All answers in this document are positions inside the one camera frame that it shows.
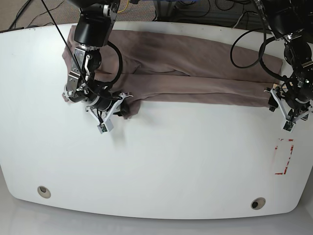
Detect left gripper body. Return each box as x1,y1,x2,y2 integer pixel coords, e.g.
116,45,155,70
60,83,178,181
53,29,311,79
268,95,279,112

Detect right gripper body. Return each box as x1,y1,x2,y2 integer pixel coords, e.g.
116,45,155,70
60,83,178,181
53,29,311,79
113,102,128,117

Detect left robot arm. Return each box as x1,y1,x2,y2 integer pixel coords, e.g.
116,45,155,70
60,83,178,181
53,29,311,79
254,0,313,110

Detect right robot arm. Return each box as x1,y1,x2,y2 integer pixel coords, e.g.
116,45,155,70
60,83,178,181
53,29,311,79
63,0,129,118

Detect red tape rectangle marking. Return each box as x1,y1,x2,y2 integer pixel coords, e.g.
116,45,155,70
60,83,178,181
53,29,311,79
272,139,294,175

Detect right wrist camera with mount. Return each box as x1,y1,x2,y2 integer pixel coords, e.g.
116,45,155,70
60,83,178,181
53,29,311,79
86,93,133,134

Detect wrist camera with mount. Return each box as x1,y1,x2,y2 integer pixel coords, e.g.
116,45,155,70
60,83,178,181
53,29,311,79
264,86,313,132
86,93,133,134

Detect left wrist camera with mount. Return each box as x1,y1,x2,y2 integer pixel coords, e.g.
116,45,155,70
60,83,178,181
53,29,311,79
264,86,313,132

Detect yellow cable on floor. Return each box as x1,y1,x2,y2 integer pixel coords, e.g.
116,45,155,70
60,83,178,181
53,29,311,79
117,0,130,13

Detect right table cable grommet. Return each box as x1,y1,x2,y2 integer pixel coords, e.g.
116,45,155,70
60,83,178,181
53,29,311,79
251,197,266,210

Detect table cable grommet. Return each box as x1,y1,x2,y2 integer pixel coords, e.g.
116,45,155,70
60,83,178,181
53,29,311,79
37,186,51,199
251,197,266,210

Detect left table cable grommet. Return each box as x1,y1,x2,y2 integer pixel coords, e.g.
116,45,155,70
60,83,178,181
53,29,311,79
37,186,51,199

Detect black cables on floor left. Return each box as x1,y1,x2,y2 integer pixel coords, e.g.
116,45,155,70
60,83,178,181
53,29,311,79
9,0,54,29

